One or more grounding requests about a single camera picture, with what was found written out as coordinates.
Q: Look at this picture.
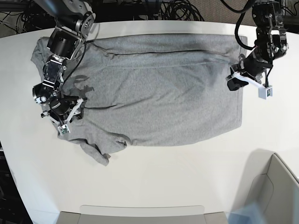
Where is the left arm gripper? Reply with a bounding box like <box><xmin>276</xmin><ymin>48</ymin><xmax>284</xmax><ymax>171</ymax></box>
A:
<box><xmin>226</xmin><ymin>52</ymin><xmax>273</xmax><ymax>91</ymax></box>

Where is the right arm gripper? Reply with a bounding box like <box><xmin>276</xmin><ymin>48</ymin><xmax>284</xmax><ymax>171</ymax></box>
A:
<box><xmin>41</xmin><ymin>96</ymin><xmax>87</xmax><ymax>124</ymax></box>

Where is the grey T-shirt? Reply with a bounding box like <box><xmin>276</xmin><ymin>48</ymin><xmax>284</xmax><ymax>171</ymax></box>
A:
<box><xmin>30</xmin><ymin>34</ymin><xmax>249</xmax><ymax>167</ymax></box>

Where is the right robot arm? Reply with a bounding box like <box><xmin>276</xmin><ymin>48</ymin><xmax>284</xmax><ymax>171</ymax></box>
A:
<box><xmin>33</xmin><ymin>0</ymin><xmax>96</xmax><ymax>126</ymax></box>

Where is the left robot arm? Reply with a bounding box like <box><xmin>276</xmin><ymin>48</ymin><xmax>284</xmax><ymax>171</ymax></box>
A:
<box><xmin>222</xmin><ymin>0</ymin><xmax>288</xmax><ymax>91</ymax></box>

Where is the blue translucent object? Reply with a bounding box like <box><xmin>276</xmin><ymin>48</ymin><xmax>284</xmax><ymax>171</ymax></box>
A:
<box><xmin>226</xmin><ymin>202</ymin><xmax>266</xmax><ymax>224</ymax></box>

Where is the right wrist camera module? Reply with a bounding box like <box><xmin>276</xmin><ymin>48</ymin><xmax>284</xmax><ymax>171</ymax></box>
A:
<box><xmin>57</xmin><ymin>124</ymin><xmax>70</xmax><ymax>135</ymax></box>

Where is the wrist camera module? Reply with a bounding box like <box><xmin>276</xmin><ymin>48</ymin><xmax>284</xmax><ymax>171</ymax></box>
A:
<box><xmin>258</xmin><ymin>85</ymin><xmax>273</xmax><ymax>100</ymax></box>
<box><xmin>57</xmin><ymin>124</ymin><xmax>70</xmax><ymax>135</ymax></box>

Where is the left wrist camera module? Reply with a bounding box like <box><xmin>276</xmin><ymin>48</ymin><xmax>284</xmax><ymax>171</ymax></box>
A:
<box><xmin>258</xmin><ymin>85</ymin><xmax>273</xmax><ymax>100</ymax></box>

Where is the coiled black cable bundle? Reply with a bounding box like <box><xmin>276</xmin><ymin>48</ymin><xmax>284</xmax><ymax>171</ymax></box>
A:
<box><xmin>158</xmin><ymin>0</ymin><xmax>206</xmax><ymax>22</ymax></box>

